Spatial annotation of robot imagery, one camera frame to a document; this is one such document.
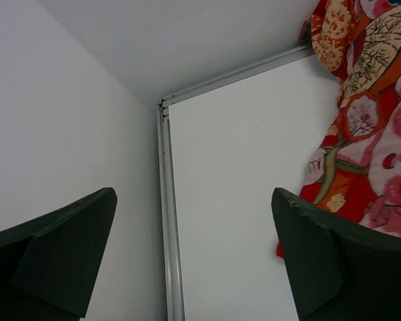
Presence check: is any red patterned pillowcase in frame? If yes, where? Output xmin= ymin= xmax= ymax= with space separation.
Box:
xmin=275 ymin=0 xmax=401 ymax=260

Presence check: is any aluminium table frame rail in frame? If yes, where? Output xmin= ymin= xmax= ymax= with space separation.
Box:
xmin=158 ymin=46 xmax=311 ymax=320

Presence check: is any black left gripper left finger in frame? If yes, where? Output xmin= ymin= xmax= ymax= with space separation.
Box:
xmin=0 ymin=187 xmax=117 ymax=320

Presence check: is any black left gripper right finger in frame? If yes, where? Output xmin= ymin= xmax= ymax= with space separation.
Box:
xmin=271 ymin=188 xmax=401 ymax=320

